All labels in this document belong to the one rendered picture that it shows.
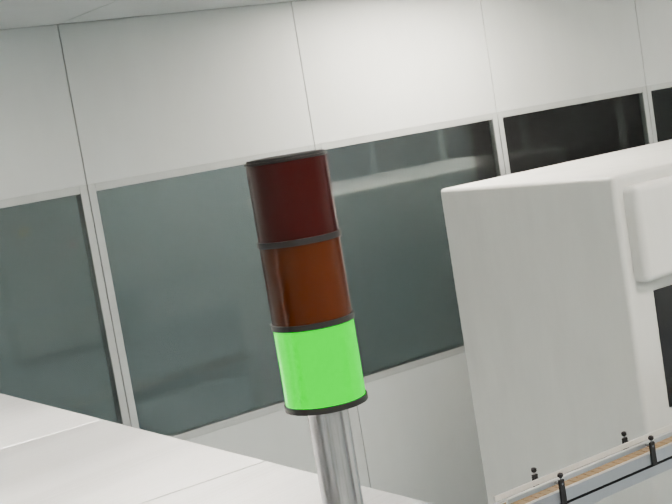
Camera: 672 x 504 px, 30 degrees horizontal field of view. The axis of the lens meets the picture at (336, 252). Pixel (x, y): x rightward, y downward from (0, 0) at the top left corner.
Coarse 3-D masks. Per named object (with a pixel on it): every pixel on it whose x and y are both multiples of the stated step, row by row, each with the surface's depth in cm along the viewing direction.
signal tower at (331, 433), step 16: (256, 160) 73; (272, 160) 72; (288, 160) 72; (304, 240) 72; (320, 240) 73; (336, 320) 73; (320, 416) 75; (336, 416) 75; (320, 432) 75; (336, 432) 75; (320, 448) 75; (336, 448) 75; (352, 448) 76; (320, 464) 75; (336, 464) 75; (352, 464) 75; (320, 480) 76; (336, 480) 75; (352, 480) 75; (336, 496) 75; (352, 496) 75
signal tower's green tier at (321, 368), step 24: (288, 336) 73; (312, 336) 73; (336, 336) 73; (288, 360) 74; (312, 360) 73; (336, 360) 73; (288, 384) 74; (312, 384) 73; (336, 384) 73; (360, 384) 75; (312, 408) 73
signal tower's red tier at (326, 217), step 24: (264, 168) 72; (288, 168) 72; (312, 168) 72; (264, 192) 72; (288, 192) 72; (312, 192) 72; (264, 216) 73; (288, 216) 72; (312, 216) 72; (336, 216) 74; (264, 240) 73; (288, 240) 72
